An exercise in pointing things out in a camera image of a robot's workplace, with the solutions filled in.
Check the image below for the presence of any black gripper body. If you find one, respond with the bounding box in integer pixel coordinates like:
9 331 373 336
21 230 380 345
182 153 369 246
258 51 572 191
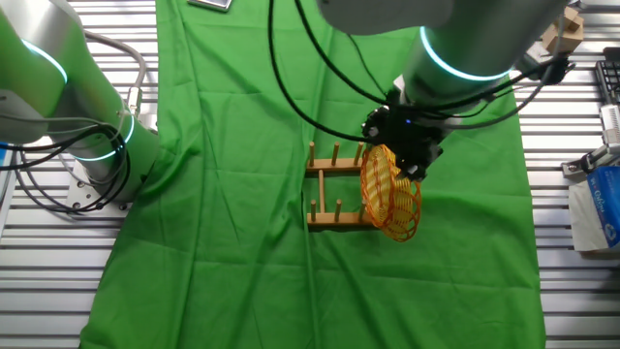
387 104 445 167

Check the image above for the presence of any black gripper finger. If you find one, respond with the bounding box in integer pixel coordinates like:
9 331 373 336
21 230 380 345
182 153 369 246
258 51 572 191
361 109 391 144
394 159 428 183

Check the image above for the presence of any orange wire basket dish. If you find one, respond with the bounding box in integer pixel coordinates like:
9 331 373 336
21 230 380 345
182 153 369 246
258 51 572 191
359 143 422 242

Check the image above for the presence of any wooden dish rack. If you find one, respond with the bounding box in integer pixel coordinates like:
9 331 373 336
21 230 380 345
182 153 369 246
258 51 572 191
304 140 384 229

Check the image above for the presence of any blue white tissue box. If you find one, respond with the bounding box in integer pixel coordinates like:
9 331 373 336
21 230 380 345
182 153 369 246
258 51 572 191
567 178 611 253

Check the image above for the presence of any wooden block puzzle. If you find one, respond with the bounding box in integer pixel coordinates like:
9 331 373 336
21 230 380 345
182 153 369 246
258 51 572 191
542 5 585 54

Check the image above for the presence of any green cloth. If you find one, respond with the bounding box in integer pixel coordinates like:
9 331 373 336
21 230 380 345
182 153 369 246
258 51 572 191
78 0 547 349

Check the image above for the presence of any blue tissue pack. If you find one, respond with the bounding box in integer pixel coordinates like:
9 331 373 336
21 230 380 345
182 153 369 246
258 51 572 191
586 166 620 249

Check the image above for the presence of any silver digital kitchen scale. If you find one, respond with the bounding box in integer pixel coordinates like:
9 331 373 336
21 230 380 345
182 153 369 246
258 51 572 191
187 0 233 12

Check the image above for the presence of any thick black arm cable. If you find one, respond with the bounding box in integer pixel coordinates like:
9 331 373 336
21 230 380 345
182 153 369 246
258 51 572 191
294 0 403 108
267 0 384 143

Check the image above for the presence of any aluminium camera bracket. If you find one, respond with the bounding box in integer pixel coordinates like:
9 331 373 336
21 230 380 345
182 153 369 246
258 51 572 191
561 143 612 178

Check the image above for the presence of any silver tripod camera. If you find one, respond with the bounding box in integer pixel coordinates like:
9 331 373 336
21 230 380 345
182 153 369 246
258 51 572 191
599 104 620 146

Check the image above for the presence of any grey conduit cable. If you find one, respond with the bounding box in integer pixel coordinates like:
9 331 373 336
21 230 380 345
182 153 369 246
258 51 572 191
81 29 148 120

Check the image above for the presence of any black base cable loop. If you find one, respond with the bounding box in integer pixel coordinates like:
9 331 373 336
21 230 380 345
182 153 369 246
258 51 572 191
0 123 132 214

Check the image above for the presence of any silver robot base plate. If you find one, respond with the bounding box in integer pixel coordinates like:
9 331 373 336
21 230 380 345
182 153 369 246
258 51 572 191
64 159 132 219

